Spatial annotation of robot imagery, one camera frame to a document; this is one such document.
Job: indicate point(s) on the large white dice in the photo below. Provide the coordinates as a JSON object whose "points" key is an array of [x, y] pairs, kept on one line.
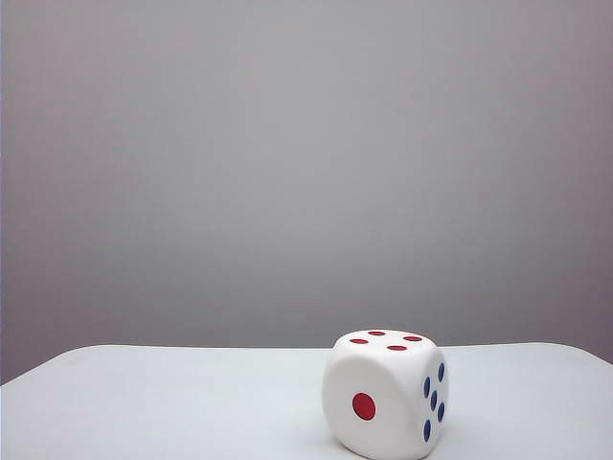
{"points": [[383, 378]]}

